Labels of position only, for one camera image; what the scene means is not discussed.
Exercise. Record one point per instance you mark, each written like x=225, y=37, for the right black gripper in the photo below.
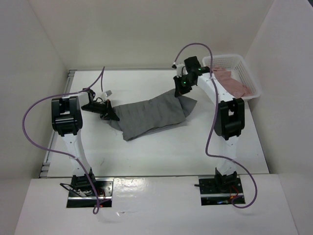
x=179, y=91

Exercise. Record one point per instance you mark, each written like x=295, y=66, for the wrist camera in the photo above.
x=180, y=69
x=106, y=94

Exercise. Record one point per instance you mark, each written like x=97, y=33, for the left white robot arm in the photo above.
x=67, y=121

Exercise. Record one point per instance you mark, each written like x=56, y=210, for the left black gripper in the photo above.
x=108, y=113

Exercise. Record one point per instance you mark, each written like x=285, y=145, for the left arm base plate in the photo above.
x=87, y=198

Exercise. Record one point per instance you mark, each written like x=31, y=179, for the pink skirt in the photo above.
x=234, y=87

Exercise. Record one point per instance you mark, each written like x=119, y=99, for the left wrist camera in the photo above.
x=106, y=94

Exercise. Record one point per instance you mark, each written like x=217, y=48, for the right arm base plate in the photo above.
x=212, y=195

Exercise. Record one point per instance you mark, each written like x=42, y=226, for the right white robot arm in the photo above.
x=228, y=120

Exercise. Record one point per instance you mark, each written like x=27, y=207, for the white plastic basket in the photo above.
x=239, y=71

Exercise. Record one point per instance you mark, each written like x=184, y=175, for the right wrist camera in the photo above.
x=180, y=69

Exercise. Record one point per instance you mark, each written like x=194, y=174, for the grey pleated skirt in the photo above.
x=140, y=118

